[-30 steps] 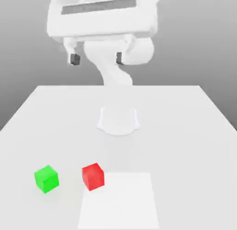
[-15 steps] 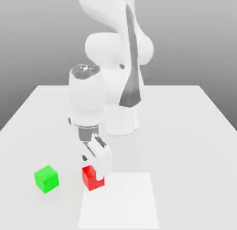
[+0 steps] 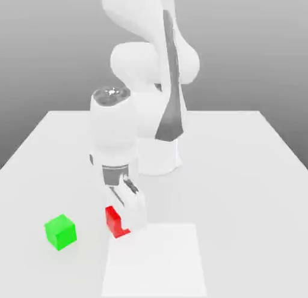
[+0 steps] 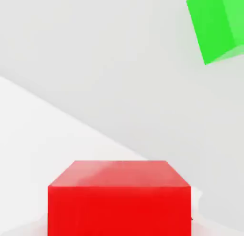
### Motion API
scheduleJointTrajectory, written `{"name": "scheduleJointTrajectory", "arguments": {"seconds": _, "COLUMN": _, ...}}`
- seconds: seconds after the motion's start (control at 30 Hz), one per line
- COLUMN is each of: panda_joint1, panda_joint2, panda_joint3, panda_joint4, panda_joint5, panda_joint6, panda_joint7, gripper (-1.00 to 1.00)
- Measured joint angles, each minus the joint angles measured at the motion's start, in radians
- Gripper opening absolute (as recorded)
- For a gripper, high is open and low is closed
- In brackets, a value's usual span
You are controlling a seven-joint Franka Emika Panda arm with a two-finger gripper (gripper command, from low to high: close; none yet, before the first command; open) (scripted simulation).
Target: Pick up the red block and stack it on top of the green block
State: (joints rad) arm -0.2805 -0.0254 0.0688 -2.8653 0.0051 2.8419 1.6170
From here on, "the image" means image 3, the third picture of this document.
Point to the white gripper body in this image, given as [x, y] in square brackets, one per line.
[134, 206]

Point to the small red cube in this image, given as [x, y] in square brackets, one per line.
[112, 218]

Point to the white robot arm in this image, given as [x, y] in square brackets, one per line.
[113, 132]

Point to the small green cube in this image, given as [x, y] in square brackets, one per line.
[60, 232]

